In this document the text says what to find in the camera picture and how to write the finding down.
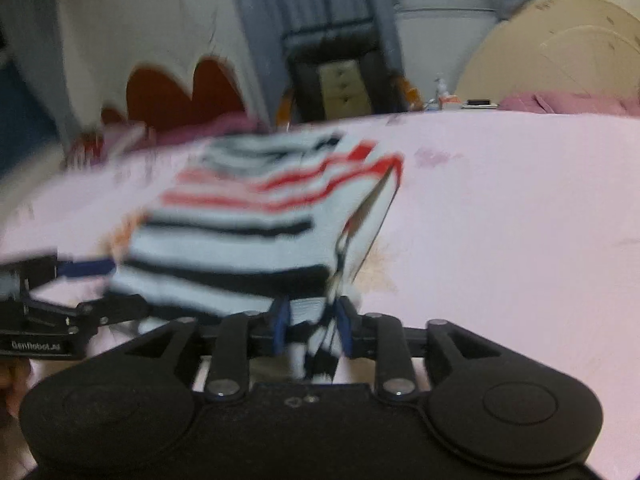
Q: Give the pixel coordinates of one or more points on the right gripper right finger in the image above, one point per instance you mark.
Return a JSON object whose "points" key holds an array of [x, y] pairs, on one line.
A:
{"points": [[383, 339]]}

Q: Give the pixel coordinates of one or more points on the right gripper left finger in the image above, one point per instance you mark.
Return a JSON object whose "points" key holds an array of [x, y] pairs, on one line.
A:
{"points": [[236, 341]]}

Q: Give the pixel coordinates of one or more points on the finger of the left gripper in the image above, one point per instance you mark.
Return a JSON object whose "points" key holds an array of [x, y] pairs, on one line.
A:
{"points": [[44, 269], [99, 312]]}

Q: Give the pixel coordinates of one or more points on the striped cat sweater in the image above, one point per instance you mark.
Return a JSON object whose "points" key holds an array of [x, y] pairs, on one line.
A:
{"points": [[259, 219]]}

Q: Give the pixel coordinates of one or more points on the striped pink pillow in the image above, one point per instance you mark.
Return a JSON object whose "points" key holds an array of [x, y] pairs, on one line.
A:
{"points": [[108, 142]]}

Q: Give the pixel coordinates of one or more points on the blue grey left curtain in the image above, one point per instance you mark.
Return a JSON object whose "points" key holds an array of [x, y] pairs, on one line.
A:
{"points": [[32, 29]]}

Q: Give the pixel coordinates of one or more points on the blue grey curtain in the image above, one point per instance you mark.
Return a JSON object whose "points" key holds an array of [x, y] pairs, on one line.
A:
{"points": [[272, 27], [32, 29]]}

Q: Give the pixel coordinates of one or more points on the pink floral bedsheet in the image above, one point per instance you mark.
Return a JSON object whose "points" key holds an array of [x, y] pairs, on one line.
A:
{"points": [[522, 228]]}

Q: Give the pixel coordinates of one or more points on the red heart headboard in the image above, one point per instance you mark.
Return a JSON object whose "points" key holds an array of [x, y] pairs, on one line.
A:
{"points": [[157, 99]]}

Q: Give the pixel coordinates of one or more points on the white nightstand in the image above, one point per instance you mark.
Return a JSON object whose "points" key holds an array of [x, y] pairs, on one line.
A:
{"points": [[454, 104]]}

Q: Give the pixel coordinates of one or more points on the black leather armchair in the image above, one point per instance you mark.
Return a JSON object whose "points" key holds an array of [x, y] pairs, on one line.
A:
{"points": [[339, 71]]}

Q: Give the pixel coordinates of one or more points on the pink blanket right bed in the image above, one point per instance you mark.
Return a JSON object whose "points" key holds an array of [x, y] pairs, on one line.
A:
{"points": [[566, 103]]}

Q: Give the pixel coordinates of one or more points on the blue grey middle curtain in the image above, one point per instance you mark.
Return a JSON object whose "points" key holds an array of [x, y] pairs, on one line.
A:
{"points": [[272, 27]]}

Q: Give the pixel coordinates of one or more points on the cream arched headboard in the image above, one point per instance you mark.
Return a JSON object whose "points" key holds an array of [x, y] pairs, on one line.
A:
{"points": [[578, 46]]}

